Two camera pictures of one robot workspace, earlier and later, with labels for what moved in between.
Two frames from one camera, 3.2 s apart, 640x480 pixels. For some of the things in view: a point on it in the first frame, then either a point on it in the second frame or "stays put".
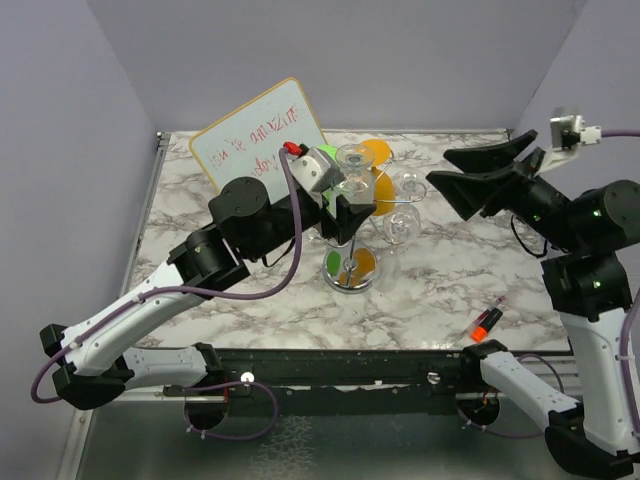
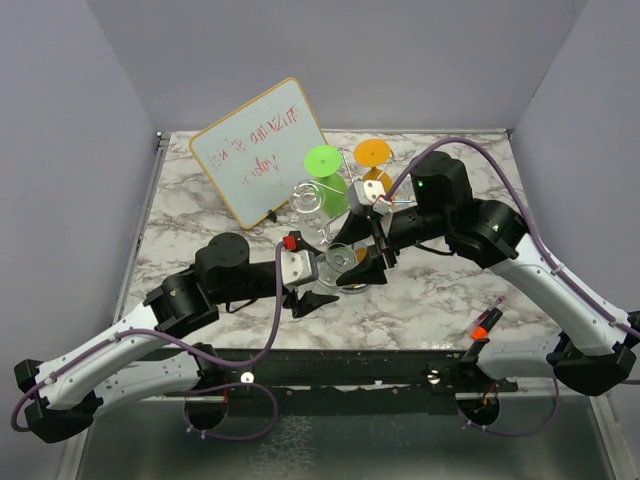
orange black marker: [479, 333] stays put
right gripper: [470, 192] -> [370, 269]
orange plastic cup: [384, 191] stays put
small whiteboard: [247, 142] stays put
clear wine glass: [357, 163] -> [330, 264]
